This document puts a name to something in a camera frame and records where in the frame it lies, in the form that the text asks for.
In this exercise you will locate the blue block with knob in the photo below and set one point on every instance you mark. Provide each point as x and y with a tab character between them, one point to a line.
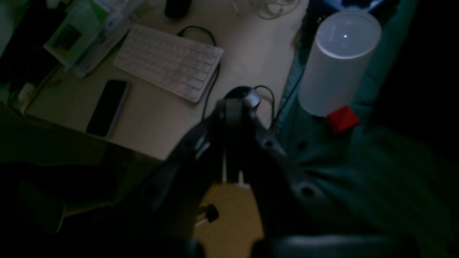
329	7

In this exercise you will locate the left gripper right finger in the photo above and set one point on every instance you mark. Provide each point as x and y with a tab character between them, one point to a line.
289	201

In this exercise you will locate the red cube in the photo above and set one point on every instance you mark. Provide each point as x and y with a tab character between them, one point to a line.
342	119

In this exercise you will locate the black computer mouse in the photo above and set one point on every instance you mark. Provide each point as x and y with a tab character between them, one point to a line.
245	93

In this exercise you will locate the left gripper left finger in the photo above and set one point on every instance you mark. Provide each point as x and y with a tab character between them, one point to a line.
161	211

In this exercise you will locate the green white papers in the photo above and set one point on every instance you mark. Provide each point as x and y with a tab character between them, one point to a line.
90	31

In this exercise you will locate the translucent plastic cup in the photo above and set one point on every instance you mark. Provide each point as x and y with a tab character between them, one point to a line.
341	51

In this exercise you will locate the white keyboard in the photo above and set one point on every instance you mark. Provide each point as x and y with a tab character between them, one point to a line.
181	66

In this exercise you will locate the black smartphone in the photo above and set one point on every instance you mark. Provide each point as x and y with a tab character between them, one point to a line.
108	108

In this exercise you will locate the black t-shirt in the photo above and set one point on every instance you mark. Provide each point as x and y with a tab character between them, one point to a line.
420	95

